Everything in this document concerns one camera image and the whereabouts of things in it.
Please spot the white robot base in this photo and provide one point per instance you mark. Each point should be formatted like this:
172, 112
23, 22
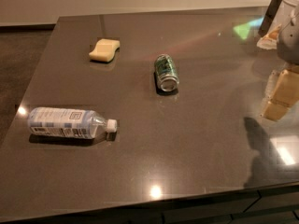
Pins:
284, 10

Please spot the green soda can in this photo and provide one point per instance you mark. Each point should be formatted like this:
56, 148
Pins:
166, 73

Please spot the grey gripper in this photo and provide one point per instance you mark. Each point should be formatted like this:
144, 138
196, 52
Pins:
290, 44

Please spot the yellow sponge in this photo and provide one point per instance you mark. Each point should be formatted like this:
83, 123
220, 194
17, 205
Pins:
104, 50

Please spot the black panel at table edge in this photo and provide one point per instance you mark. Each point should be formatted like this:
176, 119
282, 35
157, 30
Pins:
269, 16

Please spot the clear plastic water bottle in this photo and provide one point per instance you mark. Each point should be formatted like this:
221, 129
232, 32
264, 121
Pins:
68, 123

